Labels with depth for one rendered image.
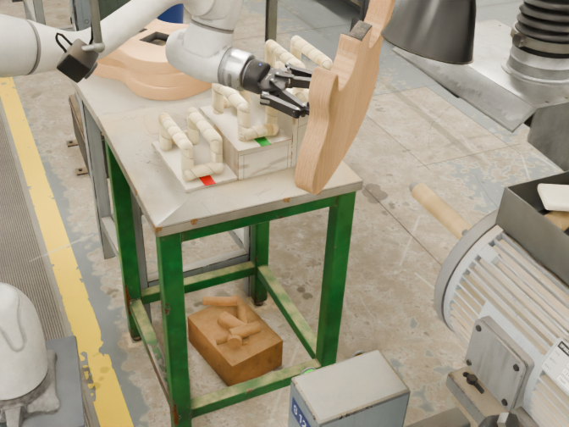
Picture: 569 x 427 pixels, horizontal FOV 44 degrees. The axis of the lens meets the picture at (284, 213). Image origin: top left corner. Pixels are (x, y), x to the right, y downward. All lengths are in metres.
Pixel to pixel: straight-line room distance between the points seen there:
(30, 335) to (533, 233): 1.01
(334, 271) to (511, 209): 1.14
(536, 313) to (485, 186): 2.82
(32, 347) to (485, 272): 0.94
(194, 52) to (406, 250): 1.83
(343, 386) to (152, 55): 1.52
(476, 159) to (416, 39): 3.03
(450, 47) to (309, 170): 0.57
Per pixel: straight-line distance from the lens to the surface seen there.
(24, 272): 3.14
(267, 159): 1.88
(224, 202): 1.78
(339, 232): 1.98
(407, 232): 3.33
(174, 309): 1.90
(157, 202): 1.80
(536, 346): 0.97
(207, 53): 1.62
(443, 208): 1.23
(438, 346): 2.79
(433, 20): 0.99
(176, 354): 2.02
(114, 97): 2.40
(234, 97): 1.85
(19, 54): 1.32
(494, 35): 1.24
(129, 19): 1.47
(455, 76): 1.10
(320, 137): 1.43
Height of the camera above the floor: 1.94
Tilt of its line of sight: 35 degrees down
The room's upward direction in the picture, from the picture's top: 3 degrees clockwise
